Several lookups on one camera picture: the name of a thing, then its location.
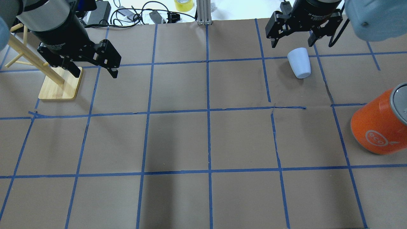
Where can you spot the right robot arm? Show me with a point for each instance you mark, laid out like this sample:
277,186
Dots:
372,20

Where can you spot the orange canister with grey lid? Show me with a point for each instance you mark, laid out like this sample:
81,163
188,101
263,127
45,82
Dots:
381,125

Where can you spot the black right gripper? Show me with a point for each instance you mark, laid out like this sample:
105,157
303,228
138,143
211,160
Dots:
314,12

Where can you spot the black power adapter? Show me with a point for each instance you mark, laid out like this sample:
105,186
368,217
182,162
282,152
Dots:
100,14

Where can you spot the aluminium frame post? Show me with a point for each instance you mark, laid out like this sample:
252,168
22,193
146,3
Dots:
203,10

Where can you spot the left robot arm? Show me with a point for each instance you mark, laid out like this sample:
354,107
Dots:
37,15

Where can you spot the yellow tape roll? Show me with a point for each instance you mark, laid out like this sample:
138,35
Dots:
184,5

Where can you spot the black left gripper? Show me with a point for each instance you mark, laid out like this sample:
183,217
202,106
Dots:
60,33

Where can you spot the light blue plastic cup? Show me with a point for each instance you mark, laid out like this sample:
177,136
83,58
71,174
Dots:
300,63

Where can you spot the wooden mug tree stand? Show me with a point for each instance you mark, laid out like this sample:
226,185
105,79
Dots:
59,84

